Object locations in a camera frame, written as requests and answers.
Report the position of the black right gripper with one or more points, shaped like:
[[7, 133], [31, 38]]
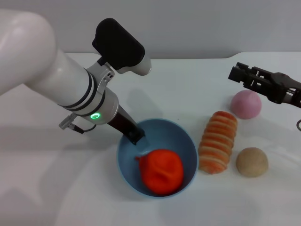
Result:
[[284, 89]]

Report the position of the pink round bun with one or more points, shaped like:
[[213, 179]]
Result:
[[245, 106]]

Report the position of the orange fruit with stem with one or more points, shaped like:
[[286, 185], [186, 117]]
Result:
[[162, 173]]

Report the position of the tan round bun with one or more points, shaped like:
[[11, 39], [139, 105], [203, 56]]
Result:
[[251, 162]]

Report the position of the blue bowl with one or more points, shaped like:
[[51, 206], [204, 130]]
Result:
[[178, 146]]

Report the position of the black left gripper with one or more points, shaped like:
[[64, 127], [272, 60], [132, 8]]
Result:
[[122, 124]]

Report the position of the orange striped bread roll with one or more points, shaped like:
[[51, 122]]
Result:
[[217, 143]]

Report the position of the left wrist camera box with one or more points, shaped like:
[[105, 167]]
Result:
[[120, 47]]

